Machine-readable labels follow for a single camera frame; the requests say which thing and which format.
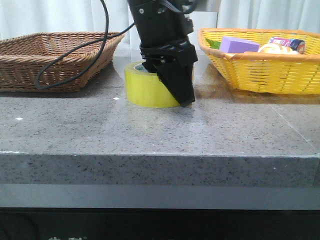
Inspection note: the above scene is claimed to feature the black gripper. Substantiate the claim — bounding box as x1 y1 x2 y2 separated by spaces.
140 37 198 107

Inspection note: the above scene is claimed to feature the yellow tape roll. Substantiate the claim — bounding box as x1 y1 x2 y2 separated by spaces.
124 62 180 108

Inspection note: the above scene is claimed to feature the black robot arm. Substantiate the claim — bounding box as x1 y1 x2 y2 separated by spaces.
128 0 198 107

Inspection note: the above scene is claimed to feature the green leaf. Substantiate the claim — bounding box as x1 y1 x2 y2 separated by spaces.
205 38 221 50

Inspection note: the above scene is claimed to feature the purple foam block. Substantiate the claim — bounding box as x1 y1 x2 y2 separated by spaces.
219 36 260 53

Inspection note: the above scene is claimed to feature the yellow wicker basket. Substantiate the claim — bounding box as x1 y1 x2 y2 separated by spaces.
198 28 320 95

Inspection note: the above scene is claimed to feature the bread roll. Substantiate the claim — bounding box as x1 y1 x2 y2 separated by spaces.
258 43 299 55

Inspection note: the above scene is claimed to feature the colourful snack can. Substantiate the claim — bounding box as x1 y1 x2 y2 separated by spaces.
268 36 306 54

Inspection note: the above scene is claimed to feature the brown wicker basket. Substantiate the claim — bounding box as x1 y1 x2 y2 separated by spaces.
0 31 126 93

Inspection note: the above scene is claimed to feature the white curtain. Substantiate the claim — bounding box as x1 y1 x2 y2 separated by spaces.
0 0 320 45

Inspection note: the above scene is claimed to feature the black cable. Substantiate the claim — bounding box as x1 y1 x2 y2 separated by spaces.
34 0 136 90

